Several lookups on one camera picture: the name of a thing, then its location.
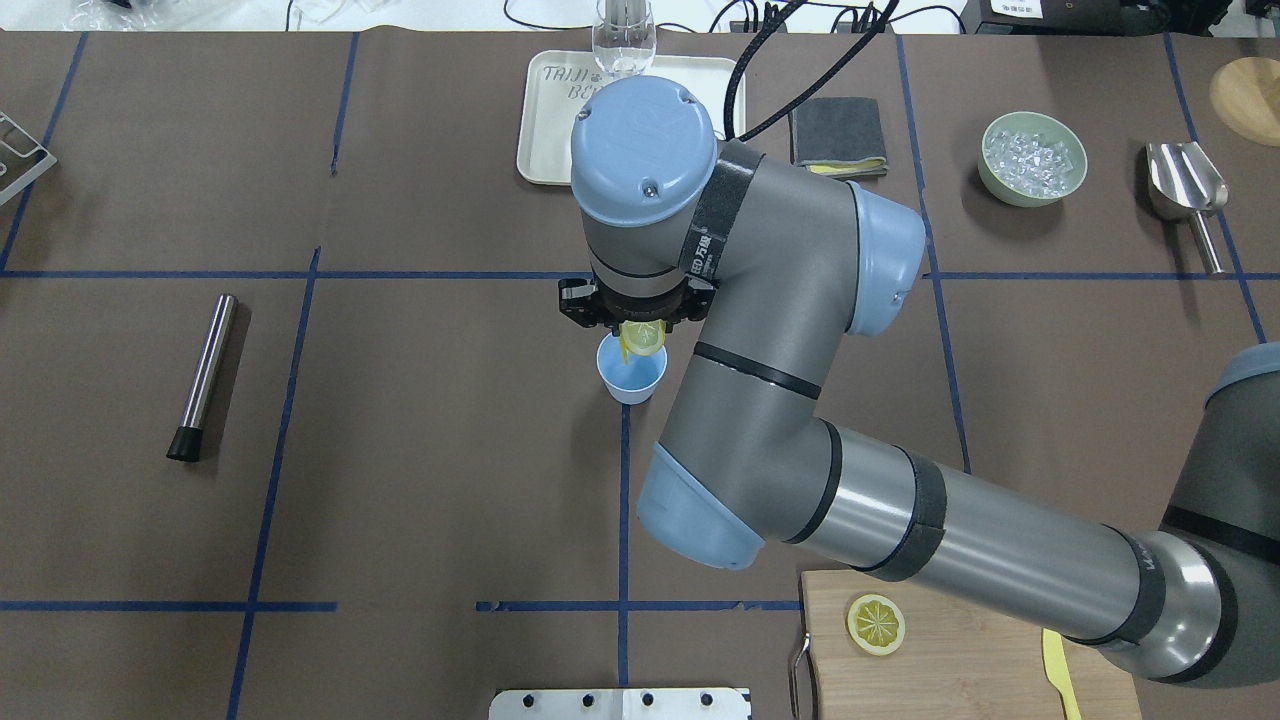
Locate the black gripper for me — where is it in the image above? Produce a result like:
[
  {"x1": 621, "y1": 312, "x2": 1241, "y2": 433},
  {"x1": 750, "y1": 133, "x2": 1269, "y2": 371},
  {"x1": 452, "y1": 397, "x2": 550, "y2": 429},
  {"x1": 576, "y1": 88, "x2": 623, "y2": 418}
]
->
[{"x1": 557, "y1": 277, "x2": 716, "y2": 333}]

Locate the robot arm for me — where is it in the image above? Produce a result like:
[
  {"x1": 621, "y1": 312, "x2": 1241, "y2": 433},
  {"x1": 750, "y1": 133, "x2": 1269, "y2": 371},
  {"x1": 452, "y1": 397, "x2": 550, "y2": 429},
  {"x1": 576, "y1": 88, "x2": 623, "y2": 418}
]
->
[{"x1": 559, "y1": 76, "x2": 1277, "y2": 689}]

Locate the light blue paper cup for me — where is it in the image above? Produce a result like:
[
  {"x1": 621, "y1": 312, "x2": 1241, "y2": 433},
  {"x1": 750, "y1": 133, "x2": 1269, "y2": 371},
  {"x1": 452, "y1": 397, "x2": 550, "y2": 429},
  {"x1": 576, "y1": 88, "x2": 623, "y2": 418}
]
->
[{"x1": 595, "y1": 334, "x2": 668, "y2": 405}]

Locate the white bear tray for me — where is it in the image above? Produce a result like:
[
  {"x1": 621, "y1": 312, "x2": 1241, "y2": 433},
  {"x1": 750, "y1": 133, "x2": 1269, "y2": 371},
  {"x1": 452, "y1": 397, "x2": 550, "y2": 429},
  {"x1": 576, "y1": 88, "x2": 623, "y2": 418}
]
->
[{"x1": 516, "y1": 49, "x2": 735, "y2": 186}]

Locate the clear glass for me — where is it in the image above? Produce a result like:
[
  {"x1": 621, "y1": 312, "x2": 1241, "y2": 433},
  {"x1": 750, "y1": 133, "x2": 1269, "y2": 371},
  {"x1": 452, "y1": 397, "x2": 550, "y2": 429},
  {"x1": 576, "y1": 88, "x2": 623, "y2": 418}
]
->
[{"x1": 591, "y1": 1, "x2": 657, "y2": 79}]

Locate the grey folded cloth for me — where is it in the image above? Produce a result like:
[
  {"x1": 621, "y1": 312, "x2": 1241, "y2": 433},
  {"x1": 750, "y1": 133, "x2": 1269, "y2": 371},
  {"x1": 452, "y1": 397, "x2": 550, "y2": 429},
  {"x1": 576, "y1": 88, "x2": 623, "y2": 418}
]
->
[{"x1": 788, "y1": 97, "x2": 890, "y2": 179}]

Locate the steel muddler black tip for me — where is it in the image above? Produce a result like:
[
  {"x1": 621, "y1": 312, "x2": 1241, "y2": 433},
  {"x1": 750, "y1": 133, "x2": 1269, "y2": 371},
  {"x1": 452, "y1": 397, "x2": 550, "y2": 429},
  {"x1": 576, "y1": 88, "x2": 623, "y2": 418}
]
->
[{"x1": 166, "y1": 293, "x2": 239, "y2": 462}]

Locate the green bowl of ice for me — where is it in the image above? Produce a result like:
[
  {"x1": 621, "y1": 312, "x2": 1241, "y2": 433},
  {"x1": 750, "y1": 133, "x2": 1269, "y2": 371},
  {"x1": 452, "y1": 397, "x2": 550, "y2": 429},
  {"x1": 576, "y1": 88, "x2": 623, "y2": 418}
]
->
[{"x1": 977, "y1": 111, "x2": 1089, "y2": 208}]

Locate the bamboo cutting board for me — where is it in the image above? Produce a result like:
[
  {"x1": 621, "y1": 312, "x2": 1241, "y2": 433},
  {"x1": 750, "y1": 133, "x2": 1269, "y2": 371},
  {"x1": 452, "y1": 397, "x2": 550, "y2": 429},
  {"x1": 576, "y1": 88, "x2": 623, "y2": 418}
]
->
[{"x1": 788, "y1": 569, "x2": 1143, "y2": 720}]

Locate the yellow plastic knife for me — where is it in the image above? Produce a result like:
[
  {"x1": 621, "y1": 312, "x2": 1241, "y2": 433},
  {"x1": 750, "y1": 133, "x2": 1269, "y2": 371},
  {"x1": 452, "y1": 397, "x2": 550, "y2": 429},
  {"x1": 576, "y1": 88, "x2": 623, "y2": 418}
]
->
[{"x1": 1041, "y1": 628, "x2": 1082, "y2": 720}]

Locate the steel ice scoop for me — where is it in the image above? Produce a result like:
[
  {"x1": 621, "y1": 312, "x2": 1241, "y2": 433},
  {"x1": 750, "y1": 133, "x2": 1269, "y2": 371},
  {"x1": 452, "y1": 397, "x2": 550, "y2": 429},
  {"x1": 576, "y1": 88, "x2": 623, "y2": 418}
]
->
[{"x1": 1146, "y1": 141, "x2": 1229, "y2": 279}]

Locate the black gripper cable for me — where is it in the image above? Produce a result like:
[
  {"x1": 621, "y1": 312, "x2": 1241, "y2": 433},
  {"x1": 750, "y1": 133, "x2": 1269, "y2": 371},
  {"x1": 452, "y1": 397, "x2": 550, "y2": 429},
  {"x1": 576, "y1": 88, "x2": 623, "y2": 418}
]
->
[{"x1": 724, "y1": 0, "x2": 901, "y2": 141}]

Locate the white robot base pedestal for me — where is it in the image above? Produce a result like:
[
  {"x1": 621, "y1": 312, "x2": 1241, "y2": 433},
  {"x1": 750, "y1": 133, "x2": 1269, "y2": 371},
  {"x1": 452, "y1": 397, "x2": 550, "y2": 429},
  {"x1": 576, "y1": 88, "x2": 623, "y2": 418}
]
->
[{"x1": 488, "y1": 687, "x2": 753, "y2": 719}]

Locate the white wire cup rack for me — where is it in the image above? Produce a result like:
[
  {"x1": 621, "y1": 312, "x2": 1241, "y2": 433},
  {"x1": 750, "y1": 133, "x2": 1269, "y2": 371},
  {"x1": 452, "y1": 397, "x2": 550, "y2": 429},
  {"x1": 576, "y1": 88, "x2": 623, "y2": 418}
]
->
[{"x1": 1, "y1": 113, "x2": 58, "y2": 205}]

